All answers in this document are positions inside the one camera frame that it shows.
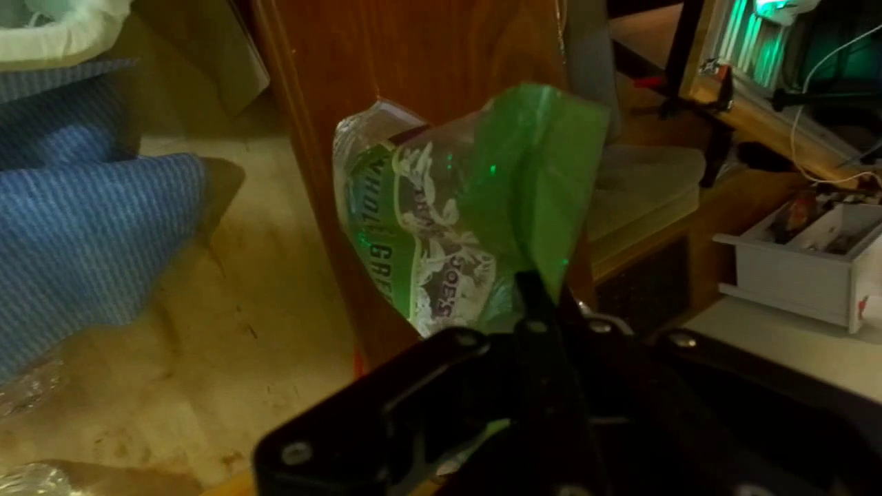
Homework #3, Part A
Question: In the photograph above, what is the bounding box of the wooden cabinet post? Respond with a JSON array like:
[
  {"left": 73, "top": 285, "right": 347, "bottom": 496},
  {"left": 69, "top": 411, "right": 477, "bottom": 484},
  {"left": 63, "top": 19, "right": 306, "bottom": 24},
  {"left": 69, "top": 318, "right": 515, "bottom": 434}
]
[{"left": 241, "top": 0, "right": 591, "bottom": 369}]

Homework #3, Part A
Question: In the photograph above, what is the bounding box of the blue striped cloth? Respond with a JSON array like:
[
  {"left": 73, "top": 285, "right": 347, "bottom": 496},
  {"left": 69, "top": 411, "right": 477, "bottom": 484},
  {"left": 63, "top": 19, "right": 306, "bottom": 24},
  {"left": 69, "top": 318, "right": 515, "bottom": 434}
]
[{"left": 0, "top": 61, "right": 208, "bottom": 379}]

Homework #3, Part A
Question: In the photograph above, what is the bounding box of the white lined bin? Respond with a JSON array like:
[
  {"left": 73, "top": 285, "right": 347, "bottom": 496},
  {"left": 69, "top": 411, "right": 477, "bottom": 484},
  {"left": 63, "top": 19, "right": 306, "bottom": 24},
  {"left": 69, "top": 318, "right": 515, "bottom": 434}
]
[{"left": 0, "top": 0, "right": 134, "bottom": 72}]

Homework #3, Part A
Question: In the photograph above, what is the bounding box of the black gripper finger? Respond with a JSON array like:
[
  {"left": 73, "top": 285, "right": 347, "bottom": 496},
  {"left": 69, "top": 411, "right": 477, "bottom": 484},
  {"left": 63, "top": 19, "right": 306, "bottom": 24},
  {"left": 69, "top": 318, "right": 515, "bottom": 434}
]
[{"left": 515, "top": 273, "right": 557, "bottom": 332}]

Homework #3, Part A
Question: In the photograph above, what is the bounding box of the green lit equipment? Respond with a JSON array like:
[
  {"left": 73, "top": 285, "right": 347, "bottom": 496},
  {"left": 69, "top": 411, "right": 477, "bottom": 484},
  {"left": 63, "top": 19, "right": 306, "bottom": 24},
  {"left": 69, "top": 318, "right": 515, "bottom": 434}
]
[{"left": 681, "top": 0, "right": 882, "bottom": 188}]

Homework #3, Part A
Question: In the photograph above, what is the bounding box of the green plastic packet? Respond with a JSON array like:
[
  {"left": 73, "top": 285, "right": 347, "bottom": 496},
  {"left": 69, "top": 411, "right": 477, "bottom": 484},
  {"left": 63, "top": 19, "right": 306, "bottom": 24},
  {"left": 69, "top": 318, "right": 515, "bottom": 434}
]
[{"left": 335, "top": 83, "right": 610, "bottom": 335}]

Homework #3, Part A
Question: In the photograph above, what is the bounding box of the white plastic tray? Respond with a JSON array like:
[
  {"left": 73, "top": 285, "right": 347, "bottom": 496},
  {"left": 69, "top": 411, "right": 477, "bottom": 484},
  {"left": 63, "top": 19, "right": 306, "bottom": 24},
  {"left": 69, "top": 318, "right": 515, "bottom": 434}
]
[{"left": 717, "top": 204, "right": 882, "bottom": 332}]

